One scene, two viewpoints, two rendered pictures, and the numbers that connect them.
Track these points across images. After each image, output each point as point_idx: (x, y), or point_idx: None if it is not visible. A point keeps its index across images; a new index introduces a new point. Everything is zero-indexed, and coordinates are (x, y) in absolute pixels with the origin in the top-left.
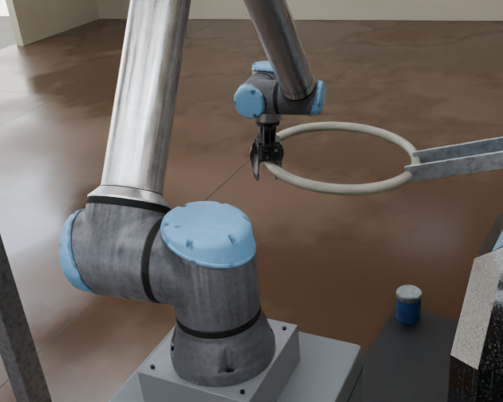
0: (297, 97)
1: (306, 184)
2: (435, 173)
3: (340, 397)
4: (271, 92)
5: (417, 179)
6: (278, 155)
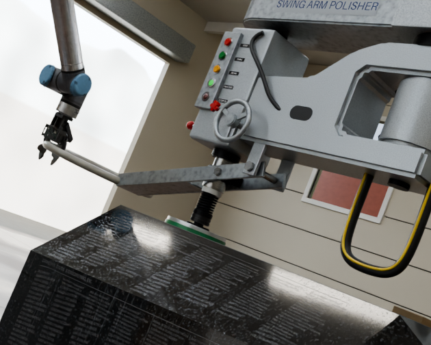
0: (64, 69)
1: (49, 144)
2: (131, 180)
3: None
4: (59, 71)
5: (121, 184)
6: (55, 137)
